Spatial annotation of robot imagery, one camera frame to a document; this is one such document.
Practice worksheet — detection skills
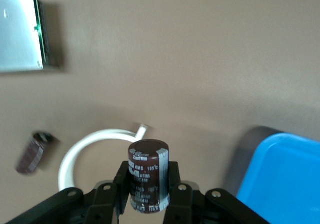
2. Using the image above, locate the white curved plastic piece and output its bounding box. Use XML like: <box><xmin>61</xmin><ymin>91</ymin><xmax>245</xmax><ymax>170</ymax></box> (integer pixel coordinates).
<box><xmin>57</xmin><ymin>123</ymin><xmax>151</xmax><ymax>192</ymax></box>

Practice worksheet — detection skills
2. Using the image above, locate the dark brown cylindrical capacitor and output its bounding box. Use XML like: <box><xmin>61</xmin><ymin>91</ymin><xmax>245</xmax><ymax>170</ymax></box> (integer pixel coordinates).
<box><xmin>127</xmin><ymin>139</ymin><xmax>171</xmax><ymax>213</ymax></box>
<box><xmin>15</xmin><ymin>131</ymin><xmax>55</xmax><ymax>175</ymax></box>

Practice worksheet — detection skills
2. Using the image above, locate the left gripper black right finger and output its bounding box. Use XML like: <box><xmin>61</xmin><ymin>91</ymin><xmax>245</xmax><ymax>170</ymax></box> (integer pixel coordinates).
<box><xmin>163</xmin><ymin>161</ymin><xmax>271</xmax><ymax>224</ymax></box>

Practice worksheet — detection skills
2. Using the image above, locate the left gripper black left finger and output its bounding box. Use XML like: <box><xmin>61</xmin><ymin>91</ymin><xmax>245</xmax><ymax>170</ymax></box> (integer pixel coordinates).
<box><xmin>4</xmin><ymin>161</ymin><xmax>131</xmax><ymax>224</ymax></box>

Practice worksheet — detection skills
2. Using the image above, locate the silver metal plate module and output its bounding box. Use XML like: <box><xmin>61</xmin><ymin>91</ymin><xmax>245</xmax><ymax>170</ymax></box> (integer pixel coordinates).
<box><xmin>0</xmin><ymin>0</ymin><xmax>61</xmax><ymax>73</ymax></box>

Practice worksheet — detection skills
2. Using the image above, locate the blue plastic tray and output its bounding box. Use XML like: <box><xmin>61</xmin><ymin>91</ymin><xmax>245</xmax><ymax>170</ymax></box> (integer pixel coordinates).
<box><xmin>236</xmin><ymin>133</ymin><xmax>320</xmax><ymax>224</ymax></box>

